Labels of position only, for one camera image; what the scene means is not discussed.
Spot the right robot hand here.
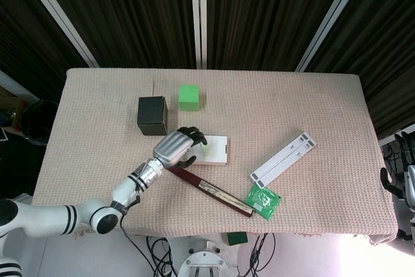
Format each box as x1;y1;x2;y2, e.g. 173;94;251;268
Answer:
380;130;415;213

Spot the small green block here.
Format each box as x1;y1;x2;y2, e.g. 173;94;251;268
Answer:
226;232;248;247

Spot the dark pleated curtain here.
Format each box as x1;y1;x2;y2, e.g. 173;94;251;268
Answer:
0;0;415;140

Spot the green foil packet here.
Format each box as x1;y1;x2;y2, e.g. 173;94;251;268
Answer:
244;183;283;222

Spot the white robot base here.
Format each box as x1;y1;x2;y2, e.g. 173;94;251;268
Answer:
177;235;239;277

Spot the black floor cable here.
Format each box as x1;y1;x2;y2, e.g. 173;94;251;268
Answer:
247;232;277;277
145;235;178;277

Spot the green foam cube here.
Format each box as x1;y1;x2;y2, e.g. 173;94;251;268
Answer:
178;84;201;112

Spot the white metal frame post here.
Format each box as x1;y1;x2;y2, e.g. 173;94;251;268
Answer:
23;0;100;68
294;0;373;73
189;0;209;70

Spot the dark red book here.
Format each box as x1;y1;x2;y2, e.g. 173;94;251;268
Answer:
165;165;255;218

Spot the pink waffle tablecloth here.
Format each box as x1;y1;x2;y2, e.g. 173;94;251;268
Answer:
32;67;399;246

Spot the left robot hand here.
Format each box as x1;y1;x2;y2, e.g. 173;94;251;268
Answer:
152;126;209;169

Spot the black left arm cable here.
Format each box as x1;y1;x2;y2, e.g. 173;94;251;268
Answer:
119;192;157;277

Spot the black rounded object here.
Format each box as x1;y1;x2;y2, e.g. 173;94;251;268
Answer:
20;99;60;145

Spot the black cardboard box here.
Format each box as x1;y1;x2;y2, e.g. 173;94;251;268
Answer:
137;95;170;137

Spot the white cardboard box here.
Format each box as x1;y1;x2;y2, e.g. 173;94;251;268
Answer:
189;134;230;167

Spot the white striped long box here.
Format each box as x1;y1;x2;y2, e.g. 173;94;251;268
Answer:
249;131;317;189

